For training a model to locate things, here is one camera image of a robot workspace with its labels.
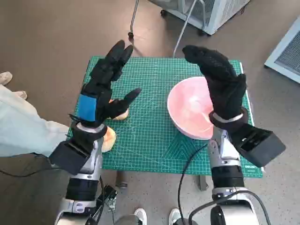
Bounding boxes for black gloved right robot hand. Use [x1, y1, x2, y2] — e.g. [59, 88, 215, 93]
[182, 45, 247, 120]

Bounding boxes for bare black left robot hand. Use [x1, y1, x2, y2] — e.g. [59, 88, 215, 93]
[69, 39, 143, 128]

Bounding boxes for pink bowl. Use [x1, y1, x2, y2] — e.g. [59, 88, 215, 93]
[166, 76, 216, 141]

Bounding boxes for long striped toy bread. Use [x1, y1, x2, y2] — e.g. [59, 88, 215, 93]
[109, 98, 129, 120]

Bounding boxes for round toy bread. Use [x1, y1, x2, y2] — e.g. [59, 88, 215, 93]
[102, 127, 117, 153]

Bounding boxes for green cutting mat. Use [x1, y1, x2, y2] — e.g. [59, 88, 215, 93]
[67, 55, 264, 178]

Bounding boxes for white vented cabinet on casters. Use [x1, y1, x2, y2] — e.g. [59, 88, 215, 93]
[147, 0, 251, 36]

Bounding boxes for metal chair leg with caster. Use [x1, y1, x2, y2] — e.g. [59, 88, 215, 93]
[127, 0, 139, 39]

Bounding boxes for white vented panel unit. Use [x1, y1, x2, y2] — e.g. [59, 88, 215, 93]
[264, 22, 300, 84]

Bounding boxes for grey bent metal tube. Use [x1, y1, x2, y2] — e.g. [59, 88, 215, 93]
[172, 0, 200, 58]

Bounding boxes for grey table leg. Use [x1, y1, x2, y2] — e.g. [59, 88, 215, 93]
[199, 175, 209, 191]
[116, 172, 128, 190]

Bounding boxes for black bar with clamp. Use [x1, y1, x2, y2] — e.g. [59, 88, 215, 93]
[96, 184, 118, 211]

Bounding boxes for white shoe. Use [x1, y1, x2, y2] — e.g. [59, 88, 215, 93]
[133, 208, 148, 225]
[169, 208, 181, 225]

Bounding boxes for grey rounded object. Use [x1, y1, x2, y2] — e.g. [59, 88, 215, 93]
[114, 215, 141, 225]

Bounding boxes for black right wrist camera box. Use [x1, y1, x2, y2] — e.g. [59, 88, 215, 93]
[231, 123, 286, 167]

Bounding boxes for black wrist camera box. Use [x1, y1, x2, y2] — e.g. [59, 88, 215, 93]
[231, 123, 286, 167]
[49, 140, 91, 175]

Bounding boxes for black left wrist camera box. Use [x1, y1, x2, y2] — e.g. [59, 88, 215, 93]
[49, 140, 91, 175]

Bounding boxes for thin black cable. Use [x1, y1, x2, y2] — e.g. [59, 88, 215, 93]
[177, 143, 209, 225]

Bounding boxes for thick black cable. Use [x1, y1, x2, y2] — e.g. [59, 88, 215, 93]
[188, 187, 270, 225]

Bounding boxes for black floor cable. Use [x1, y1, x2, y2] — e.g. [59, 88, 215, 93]
[0, 164, 59, 177]

